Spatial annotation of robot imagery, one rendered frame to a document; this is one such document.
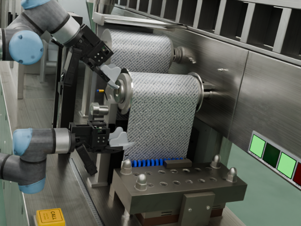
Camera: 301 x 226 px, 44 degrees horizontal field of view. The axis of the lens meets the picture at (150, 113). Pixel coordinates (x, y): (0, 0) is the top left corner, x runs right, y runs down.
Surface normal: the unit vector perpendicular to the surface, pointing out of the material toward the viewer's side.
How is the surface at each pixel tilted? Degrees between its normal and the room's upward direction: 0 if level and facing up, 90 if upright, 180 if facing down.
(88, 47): 90
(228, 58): 90
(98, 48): 90
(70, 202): 0
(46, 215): 0
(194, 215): 90
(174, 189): 0
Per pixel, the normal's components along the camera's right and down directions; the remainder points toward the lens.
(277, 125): -0.90, 0.00
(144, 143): 0.40, 0.35
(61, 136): 0.38, -0.44
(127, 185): 0.15, -0.94
